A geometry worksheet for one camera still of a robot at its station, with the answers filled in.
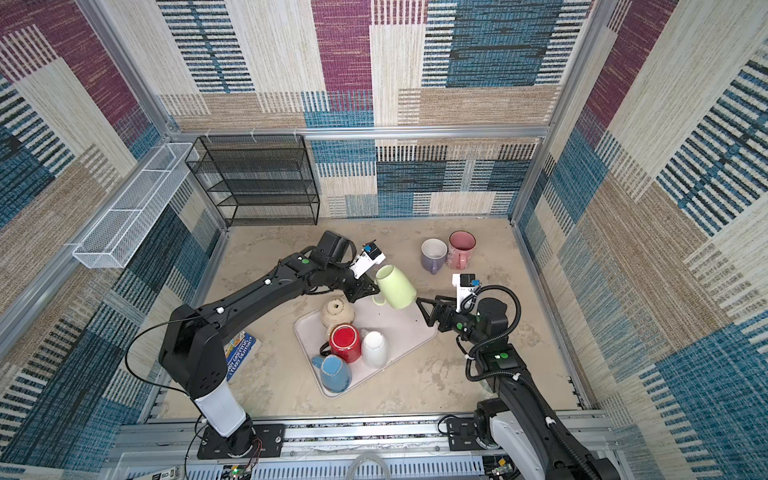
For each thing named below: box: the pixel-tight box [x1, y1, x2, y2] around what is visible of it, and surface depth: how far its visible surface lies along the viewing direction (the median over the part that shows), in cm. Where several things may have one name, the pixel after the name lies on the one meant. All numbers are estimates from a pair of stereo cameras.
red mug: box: [320, 323, 361, 363], surface depth 84 cm
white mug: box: [361, 328, 389, 369], surface depth 82 cm
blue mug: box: [311, 354, 352, 393], surface depth 79 cm
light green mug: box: [372, 264, 417, 309], surface depth 81 cm
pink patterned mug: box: [446, 230, 477, 270], surface depth 101 cm
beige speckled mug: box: [320, 296, 355, 340], surface depth 89 cm
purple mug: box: [420, 238, 448, 275], surface depth 104 cm
